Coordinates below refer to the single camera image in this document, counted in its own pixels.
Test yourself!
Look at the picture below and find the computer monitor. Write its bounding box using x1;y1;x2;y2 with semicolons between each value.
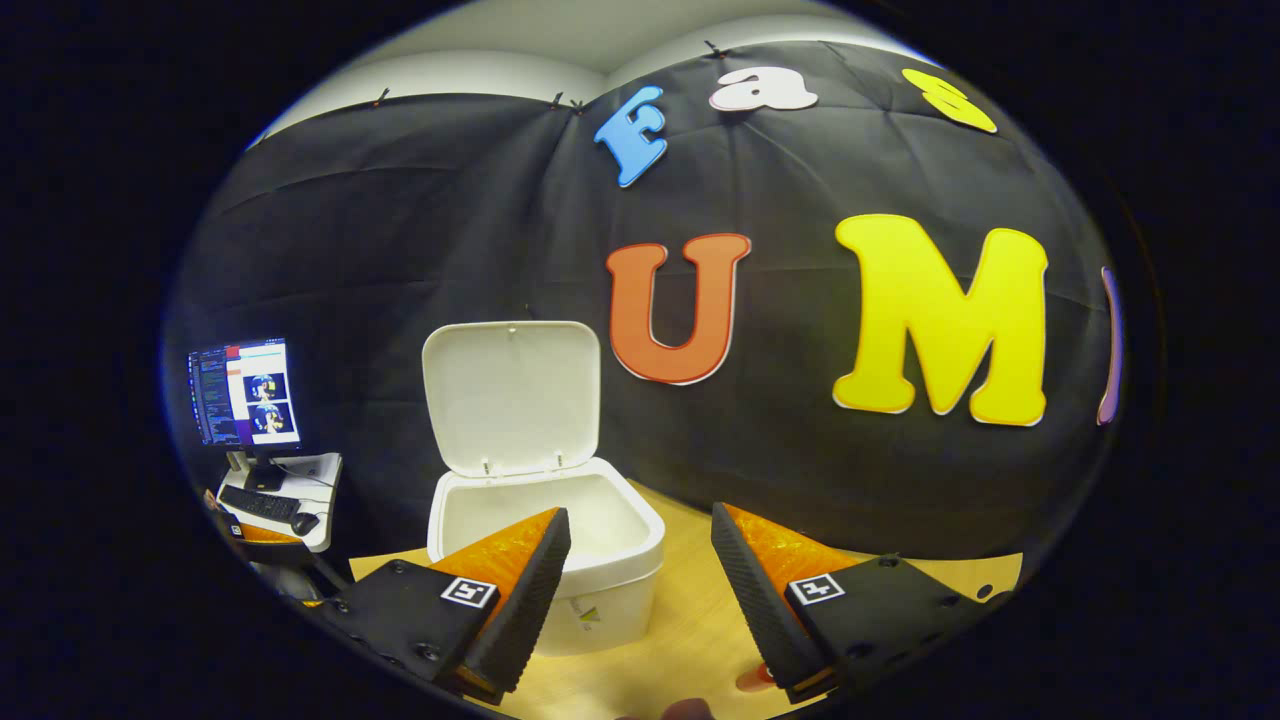
186;337;304;493

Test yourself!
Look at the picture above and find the wooden desktop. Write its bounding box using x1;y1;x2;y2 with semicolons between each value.
348;480;1026;720

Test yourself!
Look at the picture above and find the black keyboard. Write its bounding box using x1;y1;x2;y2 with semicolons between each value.
218;485;303;524

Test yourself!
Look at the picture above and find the white side table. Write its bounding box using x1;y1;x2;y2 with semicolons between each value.
214;451;344;554

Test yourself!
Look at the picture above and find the white garbage bin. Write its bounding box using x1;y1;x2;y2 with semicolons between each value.
421;320;667;658

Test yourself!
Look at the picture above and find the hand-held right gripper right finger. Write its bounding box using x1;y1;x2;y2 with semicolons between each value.
710;501;1013;706

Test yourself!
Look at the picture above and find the black backdrop cloth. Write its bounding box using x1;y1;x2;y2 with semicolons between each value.
165;40;1126;581

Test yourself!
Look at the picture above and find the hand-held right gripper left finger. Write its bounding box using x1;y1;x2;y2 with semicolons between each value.
322;506;573;706

